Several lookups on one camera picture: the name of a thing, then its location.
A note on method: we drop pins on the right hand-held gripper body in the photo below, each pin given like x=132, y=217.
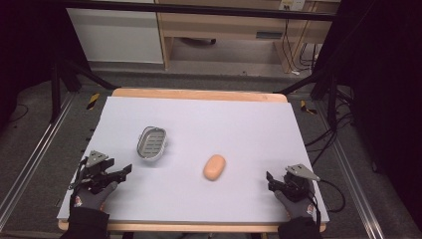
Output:
x=297, y=184

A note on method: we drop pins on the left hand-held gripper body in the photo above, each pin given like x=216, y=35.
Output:
x=94, y=172

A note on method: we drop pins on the person's right hand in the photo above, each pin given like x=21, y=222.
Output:
x=297, y=207

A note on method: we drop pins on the person's left hand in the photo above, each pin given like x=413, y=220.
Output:
x=94, y=198

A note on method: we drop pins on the metal soap dish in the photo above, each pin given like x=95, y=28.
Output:
x=152, y=143

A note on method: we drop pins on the yellow black floor tape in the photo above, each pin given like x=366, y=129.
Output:
x=93, y=101
x=308, y=108

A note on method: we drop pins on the black metal stand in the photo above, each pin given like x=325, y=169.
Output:
x=326, y=86
x=71, y=78

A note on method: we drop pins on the wooden table with white top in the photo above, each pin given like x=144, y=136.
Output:
x=199, y=95

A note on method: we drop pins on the white cabinet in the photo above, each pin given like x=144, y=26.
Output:
x=116, y=36

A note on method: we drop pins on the black curtain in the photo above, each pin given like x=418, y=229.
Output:
x=30, y=49
x=384, y=83

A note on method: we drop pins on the light wooden desk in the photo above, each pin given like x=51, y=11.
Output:
x=219, y=23

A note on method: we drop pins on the white power strip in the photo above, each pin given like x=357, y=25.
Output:
x=292, y=4

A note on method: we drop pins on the metal floor rail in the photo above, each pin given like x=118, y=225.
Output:
x=356, y=186
x=36, y=151

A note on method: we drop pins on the black horizontal frame bar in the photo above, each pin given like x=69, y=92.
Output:
x=199, y=9

